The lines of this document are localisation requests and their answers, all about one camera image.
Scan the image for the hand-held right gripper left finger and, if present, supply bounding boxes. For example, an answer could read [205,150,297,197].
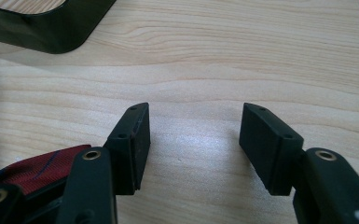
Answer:
[103,102,152,196]

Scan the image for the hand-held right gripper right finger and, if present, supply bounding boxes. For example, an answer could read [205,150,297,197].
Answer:
[239,102,305,197]

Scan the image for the red striped necktie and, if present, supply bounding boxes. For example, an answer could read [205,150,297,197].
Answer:
[0,72,92,197]

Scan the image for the black rounded tray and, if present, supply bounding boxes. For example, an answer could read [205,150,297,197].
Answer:
[0,0,117,55]

